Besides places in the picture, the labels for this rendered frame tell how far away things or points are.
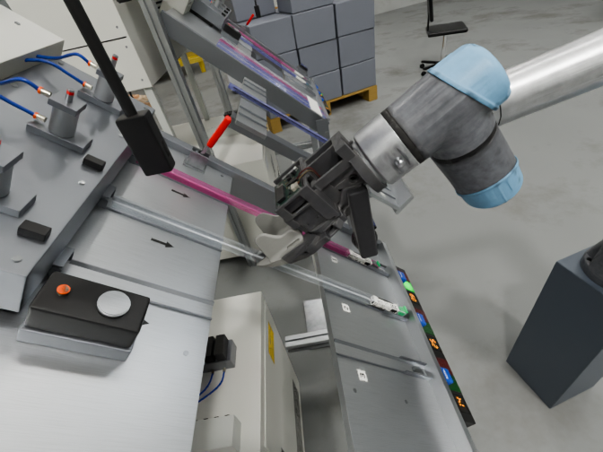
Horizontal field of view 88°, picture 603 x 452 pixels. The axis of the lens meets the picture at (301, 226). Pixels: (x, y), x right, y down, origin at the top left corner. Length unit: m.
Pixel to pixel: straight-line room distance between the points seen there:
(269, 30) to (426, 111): 2.81
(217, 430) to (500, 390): 1.04
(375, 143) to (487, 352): 1.23
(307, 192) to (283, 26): 2.84
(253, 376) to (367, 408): 0.34
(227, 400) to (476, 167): 0.61
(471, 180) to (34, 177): 0.45
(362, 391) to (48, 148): 0.45
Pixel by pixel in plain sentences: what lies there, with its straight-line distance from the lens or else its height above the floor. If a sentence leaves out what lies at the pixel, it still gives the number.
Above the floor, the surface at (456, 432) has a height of 0.73.
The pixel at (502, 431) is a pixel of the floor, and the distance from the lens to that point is 1.38.
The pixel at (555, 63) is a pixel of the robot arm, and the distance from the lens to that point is 0.59.
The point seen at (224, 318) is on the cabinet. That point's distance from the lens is 0.84.
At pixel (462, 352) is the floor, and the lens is 1.46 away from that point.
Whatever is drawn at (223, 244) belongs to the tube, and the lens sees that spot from 0.45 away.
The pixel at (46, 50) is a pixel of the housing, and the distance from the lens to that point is 0.56.
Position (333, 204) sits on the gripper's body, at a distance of 0.39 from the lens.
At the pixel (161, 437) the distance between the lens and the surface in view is 0.32.
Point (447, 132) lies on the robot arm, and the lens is 0.37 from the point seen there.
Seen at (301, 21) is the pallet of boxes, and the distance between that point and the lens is 3.21.
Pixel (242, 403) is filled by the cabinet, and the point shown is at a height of 0.62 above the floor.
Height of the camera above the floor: 1.26
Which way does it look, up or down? 40 degrees down
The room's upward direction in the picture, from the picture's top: 13 degrees counter-clockwise
